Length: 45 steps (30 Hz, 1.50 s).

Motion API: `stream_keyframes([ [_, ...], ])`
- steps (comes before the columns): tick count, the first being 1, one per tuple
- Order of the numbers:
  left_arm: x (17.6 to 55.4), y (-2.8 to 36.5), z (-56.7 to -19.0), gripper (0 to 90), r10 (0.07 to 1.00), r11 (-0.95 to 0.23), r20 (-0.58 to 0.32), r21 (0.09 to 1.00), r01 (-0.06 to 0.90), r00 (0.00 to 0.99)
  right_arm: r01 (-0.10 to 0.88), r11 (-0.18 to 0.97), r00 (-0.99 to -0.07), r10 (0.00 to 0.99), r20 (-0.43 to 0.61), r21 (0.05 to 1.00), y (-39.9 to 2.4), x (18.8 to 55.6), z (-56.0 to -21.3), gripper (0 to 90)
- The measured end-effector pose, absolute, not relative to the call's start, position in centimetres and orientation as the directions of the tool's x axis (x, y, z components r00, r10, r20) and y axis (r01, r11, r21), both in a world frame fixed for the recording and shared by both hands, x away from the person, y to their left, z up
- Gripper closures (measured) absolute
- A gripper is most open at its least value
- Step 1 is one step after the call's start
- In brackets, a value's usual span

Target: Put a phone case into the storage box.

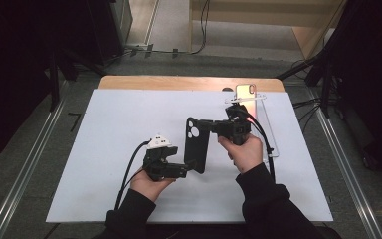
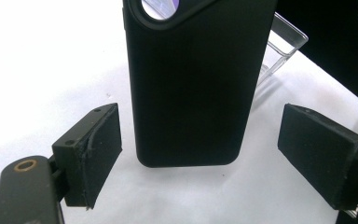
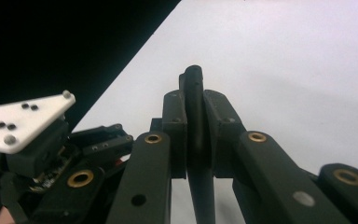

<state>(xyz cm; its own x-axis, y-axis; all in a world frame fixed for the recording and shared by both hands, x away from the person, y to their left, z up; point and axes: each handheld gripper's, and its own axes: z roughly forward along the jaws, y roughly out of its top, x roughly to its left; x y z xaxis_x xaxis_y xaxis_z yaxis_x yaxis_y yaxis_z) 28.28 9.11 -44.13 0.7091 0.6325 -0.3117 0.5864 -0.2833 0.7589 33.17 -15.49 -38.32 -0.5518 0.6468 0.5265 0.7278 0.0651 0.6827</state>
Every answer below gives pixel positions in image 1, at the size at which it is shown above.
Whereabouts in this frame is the black cabinet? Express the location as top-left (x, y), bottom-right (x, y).
top-left (86, 0), bottom-right (134, 67)

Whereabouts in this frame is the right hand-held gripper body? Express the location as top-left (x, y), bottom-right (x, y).
top-left (218, 94), bottom-right (267, 145)

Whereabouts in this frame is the clear plastic tray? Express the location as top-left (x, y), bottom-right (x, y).
top-left (225, 93), bottom-right (281, 159)

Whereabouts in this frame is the person's right hand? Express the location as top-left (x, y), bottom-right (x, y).
top-left (217, 133), bottom-right (265, 175)

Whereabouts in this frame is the light wooden shelf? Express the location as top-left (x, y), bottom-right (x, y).
top-left (188, 0), bottom-right (348, 60)

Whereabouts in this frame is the person's left hand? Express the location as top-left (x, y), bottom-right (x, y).
top-left (128, 167), bottom-right (177, 203)

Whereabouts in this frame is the pink phone case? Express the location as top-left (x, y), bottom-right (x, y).
top-left (235, 83), bottom-right (259, 116)

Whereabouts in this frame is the taped black floor cable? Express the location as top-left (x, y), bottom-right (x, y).
top-left (122, 43), bottom-right (194, 60)

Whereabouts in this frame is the white board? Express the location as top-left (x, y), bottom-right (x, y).
top-left (45, 88), bottom-right (334, 224)

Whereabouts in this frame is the wooden table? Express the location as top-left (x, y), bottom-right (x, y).
top-left (97, 75), bottom-right (286, 94)

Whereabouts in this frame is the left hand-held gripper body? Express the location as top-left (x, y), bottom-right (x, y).
top-left (142, 133), bottom-right (177, 182)

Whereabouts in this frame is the dark curtain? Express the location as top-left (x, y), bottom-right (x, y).
top-left (0, 0), bottom-right (93, 168)
top-left (329, 0), bottom-right (382, 181)

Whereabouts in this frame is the hand-held gripper black cable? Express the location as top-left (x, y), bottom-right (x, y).
top-left (113, 139), bottom-right (152, 211)
top-left (241, 110), bottom-right (277, 183)

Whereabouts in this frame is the metal floor rail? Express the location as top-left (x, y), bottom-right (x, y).
top-left (0, 80), bottom-right (68, 239)
top-left (306, 87), bottom-right (382, 239)

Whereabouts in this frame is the black phone case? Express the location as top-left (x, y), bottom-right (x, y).
top-left (183, 116), bottom-right (211, 175)

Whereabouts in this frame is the right hand-held gripper black cable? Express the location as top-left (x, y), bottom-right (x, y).
top-left (241, 110), bottom-right (277, 183)

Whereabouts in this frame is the bundle of black floor cables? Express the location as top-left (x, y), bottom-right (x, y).
top-left (290, 97), bottom-right (323, 134)

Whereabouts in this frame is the left hand-held gripper black cable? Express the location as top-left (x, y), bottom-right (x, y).
top-left (113, 139), bottom-right (152, 211)

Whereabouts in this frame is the black hanging cable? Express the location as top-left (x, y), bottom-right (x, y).
top-left (191, 0), bottom-right (212, 56)

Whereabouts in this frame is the black metal stand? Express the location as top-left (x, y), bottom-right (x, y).
top-left (47, 45), bottom-right (108, 113)
top-left (276, 49), bottom-right (334, 120)

